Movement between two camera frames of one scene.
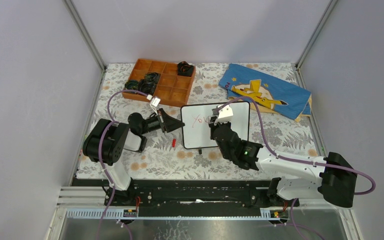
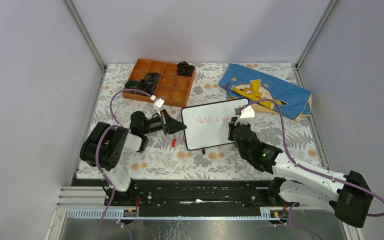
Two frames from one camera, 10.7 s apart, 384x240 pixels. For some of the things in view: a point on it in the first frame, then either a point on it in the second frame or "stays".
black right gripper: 213,126 → 232,124
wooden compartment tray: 172,89 stays
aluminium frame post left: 84,32 stays
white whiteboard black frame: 195,128 stays
